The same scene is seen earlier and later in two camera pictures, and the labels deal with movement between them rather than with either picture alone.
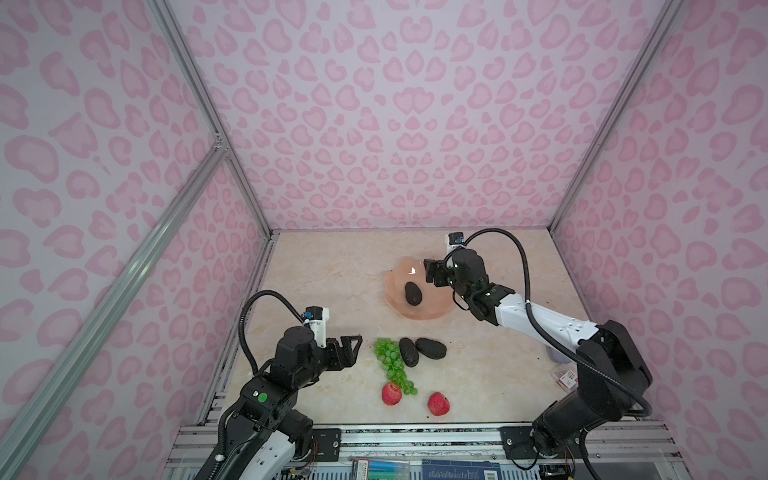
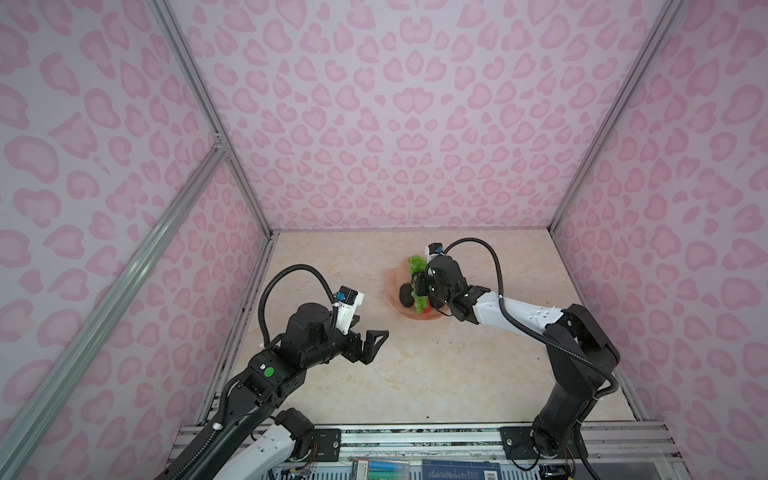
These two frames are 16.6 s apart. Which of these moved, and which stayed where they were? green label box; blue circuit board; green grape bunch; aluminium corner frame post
Moved: green grape bunch
Stayed: green label box; aluminium corner frame post; blue circuit board
